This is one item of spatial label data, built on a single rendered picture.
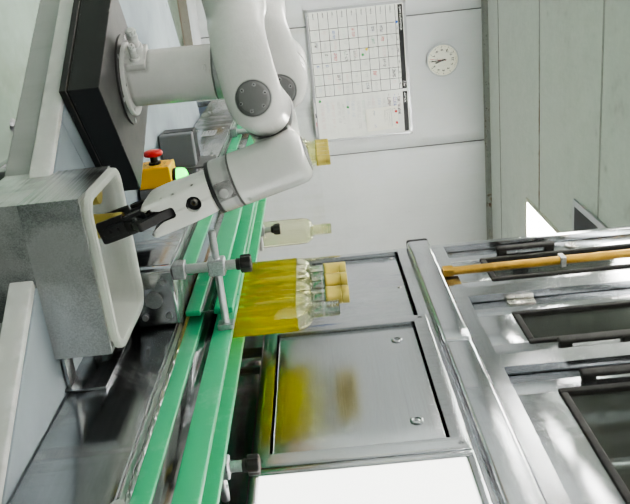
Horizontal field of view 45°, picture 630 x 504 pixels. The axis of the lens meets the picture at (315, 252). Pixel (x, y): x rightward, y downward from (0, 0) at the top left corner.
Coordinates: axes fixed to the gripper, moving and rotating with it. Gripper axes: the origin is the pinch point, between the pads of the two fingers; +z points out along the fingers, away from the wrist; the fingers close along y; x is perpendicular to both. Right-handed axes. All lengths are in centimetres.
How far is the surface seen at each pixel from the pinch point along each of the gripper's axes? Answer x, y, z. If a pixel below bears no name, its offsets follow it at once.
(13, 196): 9.5, -5.1, 9.0
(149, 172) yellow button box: -4, 50, 7
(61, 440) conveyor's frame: -18.2, -21.2, 11.2
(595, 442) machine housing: -59, -2, -54
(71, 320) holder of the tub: -7.7, -9.8, 8.0
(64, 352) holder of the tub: -11.7, -9.9, 11.0
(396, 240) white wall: -253, 606, -30
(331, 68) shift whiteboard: -73, 606, -28
